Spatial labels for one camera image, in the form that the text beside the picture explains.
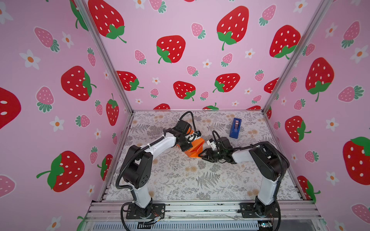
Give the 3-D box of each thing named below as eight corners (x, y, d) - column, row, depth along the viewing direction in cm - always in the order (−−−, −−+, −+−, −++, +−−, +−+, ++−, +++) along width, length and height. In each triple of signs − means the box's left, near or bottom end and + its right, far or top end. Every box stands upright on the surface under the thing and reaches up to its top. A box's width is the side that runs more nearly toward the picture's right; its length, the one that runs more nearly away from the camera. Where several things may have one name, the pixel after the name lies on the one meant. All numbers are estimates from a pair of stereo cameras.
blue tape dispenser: (229, 137, 107) (231, 131, 101) (231, 123, 115) (233, 117, 109) (237, 139, 106) (240, 133, 100) (239, 125, 114) (242, 119, 108)
